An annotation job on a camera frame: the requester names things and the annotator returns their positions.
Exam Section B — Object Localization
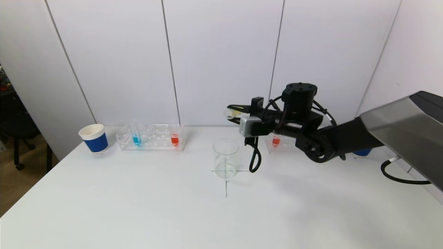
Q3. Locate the clear acrylic test tube rack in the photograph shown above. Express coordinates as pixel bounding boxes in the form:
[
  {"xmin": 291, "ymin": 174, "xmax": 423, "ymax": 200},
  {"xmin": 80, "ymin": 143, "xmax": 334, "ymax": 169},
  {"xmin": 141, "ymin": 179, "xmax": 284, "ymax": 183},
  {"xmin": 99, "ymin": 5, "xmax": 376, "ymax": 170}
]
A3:
[
  {"xmin": 266, "ymin": 133, "xmax": 300, "ymax": 154},
  {"xmin": 116, "ymin": 124, "xmax": 186, "ymax": 153}
]

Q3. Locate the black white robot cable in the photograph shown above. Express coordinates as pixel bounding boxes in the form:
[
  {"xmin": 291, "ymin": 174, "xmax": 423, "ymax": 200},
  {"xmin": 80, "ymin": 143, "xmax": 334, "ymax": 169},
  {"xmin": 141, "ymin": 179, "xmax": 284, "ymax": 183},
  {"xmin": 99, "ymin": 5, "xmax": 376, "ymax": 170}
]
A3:
[{"xmin": 381, "ymin": 156, "xmax": 432, "ymax": 185}]

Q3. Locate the black looped camera cable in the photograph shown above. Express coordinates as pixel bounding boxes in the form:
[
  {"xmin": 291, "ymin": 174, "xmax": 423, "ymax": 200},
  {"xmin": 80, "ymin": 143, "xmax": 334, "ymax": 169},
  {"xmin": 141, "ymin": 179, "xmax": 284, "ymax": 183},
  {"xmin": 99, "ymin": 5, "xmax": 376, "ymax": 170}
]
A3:
[{"xmin": 244, "ymin": 136, "xmax": 262, "ymax": 173}]

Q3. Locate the black office chair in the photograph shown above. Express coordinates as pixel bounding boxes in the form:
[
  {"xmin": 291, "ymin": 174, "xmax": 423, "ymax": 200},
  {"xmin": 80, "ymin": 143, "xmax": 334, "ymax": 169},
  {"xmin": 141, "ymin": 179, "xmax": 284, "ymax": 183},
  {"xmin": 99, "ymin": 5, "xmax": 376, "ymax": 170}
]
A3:
[{"xmin": 0, "ymin": 92, "xmax": 42, "ymax": 172}]

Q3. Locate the clear glass beaker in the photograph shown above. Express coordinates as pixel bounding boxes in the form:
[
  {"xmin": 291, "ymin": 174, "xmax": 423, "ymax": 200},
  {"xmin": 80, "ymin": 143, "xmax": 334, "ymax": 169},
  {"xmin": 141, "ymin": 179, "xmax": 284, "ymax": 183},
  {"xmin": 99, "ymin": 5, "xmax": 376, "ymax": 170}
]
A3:
[{"xmin": 213, "ymin": 139, "xmax": 239, "ymax": 179}]

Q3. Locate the test tube with yellow pigment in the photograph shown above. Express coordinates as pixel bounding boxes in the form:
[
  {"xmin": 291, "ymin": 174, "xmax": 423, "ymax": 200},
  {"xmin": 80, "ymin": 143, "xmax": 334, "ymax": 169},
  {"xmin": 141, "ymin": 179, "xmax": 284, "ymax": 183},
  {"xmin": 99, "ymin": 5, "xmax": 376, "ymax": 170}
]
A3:
[{"xmin": 223, "ymin": 107, "xmax": 244, "ymax": 121}]

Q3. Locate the test tube with blue liquid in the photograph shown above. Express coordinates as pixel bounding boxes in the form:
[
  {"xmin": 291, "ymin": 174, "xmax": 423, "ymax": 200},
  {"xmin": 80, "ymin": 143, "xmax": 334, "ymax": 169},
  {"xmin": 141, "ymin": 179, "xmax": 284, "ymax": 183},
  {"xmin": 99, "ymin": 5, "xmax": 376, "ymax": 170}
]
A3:
[{"xmin": 131, "ymin": 121, "xmax": 143, "ymax": 147}]

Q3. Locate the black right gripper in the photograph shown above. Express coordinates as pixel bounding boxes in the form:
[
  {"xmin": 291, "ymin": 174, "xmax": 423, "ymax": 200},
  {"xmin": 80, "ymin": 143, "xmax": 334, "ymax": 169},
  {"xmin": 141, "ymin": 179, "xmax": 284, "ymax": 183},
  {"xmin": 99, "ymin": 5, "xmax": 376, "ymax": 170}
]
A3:
[{"xmin": 227, "ymin": 97, "xmax": 283, "ymax": 146}]

